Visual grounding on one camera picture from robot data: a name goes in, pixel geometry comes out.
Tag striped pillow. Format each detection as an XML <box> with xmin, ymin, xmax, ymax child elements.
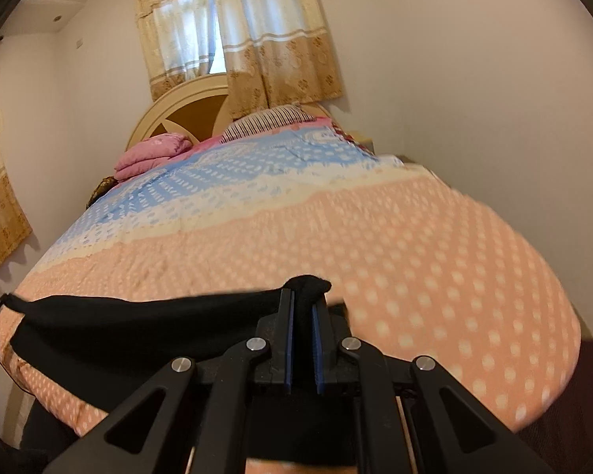
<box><xmin>220</xmin><ymin>104</ymin><xmax>316</xmax><ymax>143</ymax></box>

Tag beige curtain behind headboard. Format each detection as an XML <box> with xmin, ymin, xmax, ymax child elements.
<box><xmin>135</xmin><ymin>0</ymin><xmax>343</xmax><ymax>119</ymax></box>

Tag black pants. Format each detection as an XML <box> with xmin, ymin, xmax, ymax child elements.
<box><xmin>5</xmin><ymin>289</ymin><xmax>357</xmax><ymax>468</ymax></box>

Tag cream wooden headboard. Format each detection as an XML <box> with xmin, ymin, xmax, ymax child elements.
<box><xmin>126</xmin><ymin>73</ymin><xmax>333</xmax><ymax>151</ymax></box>

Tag brown patterned cloth bundle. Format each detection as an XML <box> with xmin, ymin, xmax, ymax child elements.
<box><xmin>86</xmin><ymin>177</ymin><xmax>119</xmax><ymax>208</ymax></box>

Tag polka dot bed cover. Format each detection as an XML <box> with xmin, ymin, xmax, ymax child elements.
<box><xmin>0</xmin><ymin>120</ymin><xmax>581</xmax><ymax>433</ymax></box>

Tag folded pink blanket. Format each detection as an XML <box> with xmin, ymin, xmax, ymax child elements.
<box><xmin>114</xmin><ymin>133</ymin><xmax>193</xmax><ymax>182</ymax></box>

